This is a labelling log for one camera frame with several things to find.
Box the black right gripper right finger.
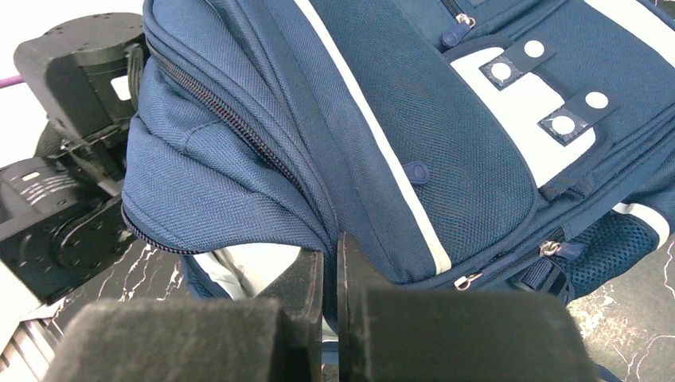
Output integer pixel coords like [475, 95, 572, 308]
[337, 233, 599, 381]

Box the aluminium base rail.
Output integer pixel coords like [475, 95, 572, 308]
[1, 318, 62, 382]

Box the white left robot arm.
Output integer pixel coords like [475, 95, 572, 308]
[1, 13, 149, 304]

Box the navy blue student backpack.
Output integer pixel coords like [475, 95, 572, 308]
[119, 0, 675, 382]

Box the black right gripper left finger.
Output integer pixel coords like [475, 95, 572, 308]
[45, 251, 323, 381]

